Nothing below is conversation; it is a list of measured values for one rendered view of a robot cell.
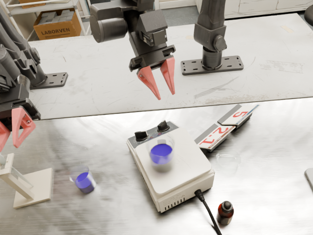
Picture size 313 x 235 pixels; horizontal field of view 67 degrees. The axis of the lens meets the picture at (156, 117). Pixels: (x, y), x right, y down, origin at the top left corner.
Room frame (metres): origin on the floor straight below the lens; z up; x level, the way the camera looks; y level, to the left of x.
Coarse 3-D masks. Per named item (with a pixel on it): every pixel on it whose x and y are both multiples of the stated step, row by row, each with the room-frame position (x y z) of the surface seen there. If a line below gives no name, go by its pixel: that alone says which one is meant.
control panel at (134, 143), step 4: (168, 124) 0.38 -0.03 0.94; (172, 124) 0.37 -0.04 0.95; (152, 128) 0.39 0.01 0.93; (156, 128) 0.38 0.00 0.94; (172, 128) 0.35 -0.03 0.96; (176, 128) 0.35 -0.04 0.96; (148, 132) 0.37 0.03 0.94; (152, 132) 0.36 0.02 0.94; (132, 140) 0.35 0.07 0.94; (144, 140) 0.33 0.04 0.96; (132, 144) 0.33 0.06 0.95; (136, 144) 0.32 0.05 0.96; (140, 144) 0.32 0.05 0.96
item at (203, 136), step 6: (216, 126) 0.38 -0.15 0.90; (234, 126) 0.34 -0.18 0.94; (204, 132) 0.37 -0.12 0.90; (210, 132) 0.36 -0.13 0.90; (228, 132) 0.33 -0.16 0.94; (198, 138) 0.35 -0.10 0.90; (204, 138) 0.35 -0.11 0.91; (222, 138) 0.32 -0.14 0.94; (216, 144) 0.32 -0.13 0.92; (204, 150) 0.31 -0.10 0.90; (210, 150) 0.31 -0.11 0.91
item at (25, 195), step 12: (12, 156) 0.29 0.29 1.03; (0, 168) 0.27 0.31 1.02; (48, 168) 0.33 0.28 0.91; (12, 180) 0.25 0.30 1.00; (36, 180) 0.30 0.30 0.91; (48, 180) 0.30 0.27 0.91; (24, 192) 0.25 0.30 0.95; (36, 192) 0.27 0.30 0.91; (48, 192) 0.27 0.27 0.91; (24, 204) 0.25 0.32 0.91
